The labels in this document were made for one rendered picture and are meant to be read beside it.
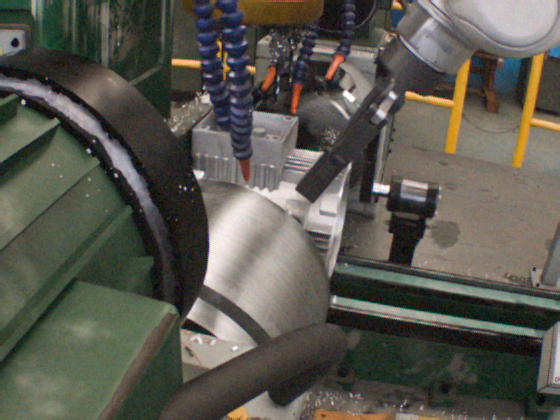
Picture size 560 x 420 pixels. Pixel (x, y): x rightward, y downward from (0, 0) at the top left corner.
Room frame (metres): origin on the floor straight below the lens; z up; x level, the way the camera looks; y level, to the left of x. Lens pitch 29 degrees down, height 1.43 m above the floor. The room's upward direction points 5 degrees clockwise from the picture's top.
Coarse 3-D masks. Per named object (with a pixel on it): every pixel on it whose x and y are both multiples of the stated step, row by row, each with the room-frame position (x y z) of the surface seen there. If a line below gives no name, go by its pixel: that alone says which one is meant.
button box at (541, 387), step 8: (552, 328) 0.45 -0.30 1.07; (544, 336) 0.46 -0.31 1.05; (552, 336) 0.44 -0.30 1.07; (544, 344) 0.45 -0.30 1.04; (552, 344) 0.43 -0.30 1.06; (544, 352) 0.44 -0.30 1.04; (552, 352) 0.42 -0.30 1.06; (544, 360) 0.43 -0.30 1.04; (552, 360) 0.41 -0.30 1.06; (544, 368) 0.42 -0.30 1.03; (552, 368) 0.40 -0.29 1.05; (544, 376) 0.41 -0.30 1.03; (552, 376) 0.39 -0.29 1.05; (544, 384) 0.40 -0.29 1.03; (552, 384) 0.39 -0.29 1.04; (552, 392) 0.41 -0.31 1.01
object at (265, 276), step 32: (224, 192) 0.51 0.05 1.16; (256, 192) 0.53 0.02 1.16; (224, 224) 0.46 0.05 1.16; (256, 224) 0.48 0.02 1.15; (288, 224) 0.50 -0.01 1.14; (224, 256) 0.41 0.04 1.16; (256, 256) 0.43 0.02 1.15; (288, 256) 0.46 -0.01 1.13; (320, 256) 0.51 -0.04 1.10; (224, 288) 0.38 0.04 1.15; (256, 288) 0.40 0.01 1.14; (288, 288) 0.43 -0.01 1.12; (320, 288) 0.48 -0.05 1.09; (192, 320) 0.34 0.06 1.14; (224, 320) 0.36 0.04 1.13; (256, 320) 0.36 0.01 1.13; (288, 320) 0.39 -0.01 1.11; (320, 320) 0.46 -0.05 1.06
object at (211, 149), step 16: (256, 112) 0.80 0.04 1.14; (208, 128) 0.72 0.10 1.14; (256, 128) 0.76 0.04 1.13; (272, 128) 0.80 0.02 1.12; (288, 128) 0.75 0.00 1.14; (192, 144) 0.72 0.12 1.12; (208, 144) 0.71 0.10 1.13; (224, 144) 0.71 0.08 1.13; (256, 144) 0.70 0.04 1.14; (272, 144) 0.70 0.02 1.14; (288, 144) 0.73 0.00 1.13; (192, 160) 0.72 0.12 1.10; (208, 160) 0.71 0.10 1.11; (224, 160) 0.71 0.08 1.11; (256, 160) 0.70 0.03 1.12; (272, 160) 0.70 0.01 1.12; (208, 176) 0.71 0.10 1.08; (224, 176) 0.71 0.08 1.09; (240, 176) 0.70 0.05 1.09; (256, 176) 0.70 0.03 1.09; (272, 176) 0.69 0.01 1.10
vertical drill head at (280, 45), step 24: (216, 0) 0.67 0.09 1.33; (240, 0) 0.67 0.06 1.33; (264, 0) 0.67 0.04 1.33; (288, 0) 0.68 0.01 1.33; (312, 0) 0.71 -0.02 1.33; (216, 24) 0.80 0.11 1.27; (240, 24) 0.67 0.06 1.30; (264, 24) 0.67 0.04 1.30; (288, 24) 0.69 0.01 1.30; (288, 48) 0.71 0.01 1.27; (288, 72) 0.78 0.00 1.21
